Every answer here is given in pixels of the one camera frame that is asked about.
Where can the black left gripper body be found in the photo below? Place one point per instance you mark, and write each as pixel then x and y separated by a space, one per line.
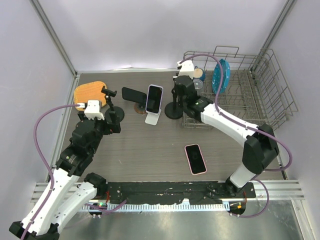
pixel 103 128

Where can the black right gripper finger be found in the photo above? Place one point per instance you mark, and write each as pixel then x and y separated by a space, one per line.
pixel 180 97
pixel 173 95

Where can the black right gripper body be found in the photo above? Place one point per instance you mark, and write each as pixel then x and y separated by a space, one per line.
pixel 178 99

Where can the short black phone stand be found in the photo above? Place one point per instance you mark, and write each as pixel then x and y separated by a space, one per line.
pixel 119 112

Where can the tall black phone stand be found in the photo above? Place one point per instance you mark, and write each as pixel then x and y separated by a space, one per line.
pixel 173 110

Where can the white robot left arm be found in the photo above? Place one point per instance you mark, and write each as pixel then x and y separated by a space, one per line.
pixel 53 210

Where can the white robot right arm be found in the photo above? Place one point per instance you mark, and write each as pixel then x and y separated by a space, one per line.
pixel 259 144

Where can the phone in white case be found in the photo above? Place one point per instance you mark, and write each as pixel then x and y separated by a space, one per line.
pixel 154 99

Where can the black phone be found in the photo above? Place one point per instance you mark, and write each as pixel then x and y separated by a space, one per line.
pixel 132 95

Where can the round wooden phone stand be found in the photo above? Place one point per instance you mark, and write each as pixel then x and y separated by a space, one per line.
pixel 139 108

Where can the white folding phone stand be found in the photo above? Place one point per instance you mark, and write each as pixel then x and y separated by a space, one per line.
pixel 152 118

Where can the clear drinking glass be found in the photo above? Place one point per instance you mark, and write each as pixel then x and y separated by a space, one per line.
pixel 198 84

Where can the dark blue ceramic cup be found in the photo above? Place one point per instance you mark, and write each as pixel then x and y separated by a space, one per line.
pixel 199 74

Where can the orange woven mat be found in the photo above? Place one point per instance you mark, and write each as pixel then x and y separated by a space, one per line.
pixel 90 91

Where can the blue polka dot plate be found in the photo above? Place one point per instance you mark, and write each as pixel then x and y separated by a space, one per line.
pixel 218 75

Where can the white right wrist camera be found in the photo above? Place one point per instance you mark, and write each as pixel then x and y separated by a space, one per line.
pixel 186 68

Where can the grey wire dish rack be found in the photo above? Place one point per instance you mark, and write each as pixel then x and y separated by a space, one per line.
pixel 258 91

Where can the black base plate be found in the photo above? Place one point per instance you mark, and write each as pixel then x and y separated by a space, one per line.
pixel 212 196

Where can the grey left corner post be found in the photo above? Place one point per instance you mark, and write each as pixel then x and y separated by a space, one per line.
pixel 53 35

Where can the white cable duct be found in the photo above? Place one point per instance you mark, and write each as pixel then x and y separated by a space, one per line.
pixel 141 208

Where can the aluminium front rail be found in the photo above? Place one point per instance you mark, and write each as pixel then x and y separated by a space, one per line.
pixel 277 189

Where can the grey aluminium corner post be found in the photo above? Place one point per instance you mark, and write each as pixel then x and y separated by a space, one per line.
pixel 284 13

